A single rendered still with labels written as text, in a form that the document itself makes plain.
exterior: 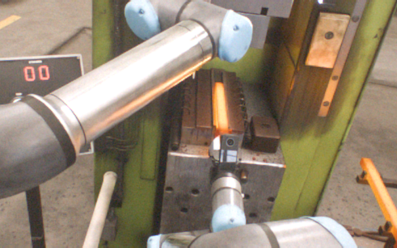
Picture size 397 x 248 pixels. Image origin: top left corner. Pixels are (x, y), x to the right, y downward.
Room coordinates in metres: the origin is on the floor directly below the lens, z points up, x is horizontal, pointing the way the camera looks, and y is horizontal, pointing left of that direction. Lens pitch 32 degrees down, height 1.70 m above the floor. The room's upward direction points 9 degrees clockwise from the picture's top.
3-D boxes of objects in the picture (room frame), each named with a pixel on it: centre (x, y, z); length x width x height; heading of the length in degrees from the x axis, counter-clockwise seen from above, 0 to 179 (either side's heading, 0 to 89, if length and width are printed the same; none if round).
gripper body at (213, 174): (0.86, -0.08, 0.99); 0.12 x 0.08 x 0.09; 5
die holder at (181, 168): (1.31, -0.08, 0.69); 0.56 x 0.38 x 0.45; 5
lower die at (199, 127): (1.30, -0.02, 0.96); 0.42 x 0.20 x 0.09; 5
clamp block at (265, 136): (1.16, -0.21, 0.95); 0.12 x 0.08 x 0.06; 5
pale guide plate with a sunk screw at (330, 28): (1.24, -0.34, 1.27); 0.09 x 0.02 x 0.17; 95
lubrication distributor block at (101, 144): (1.18, 0.34, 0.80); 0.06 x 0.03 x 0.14; 95
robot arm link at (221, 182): (0.78, -0.09, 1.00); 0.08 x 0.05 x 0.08; 95
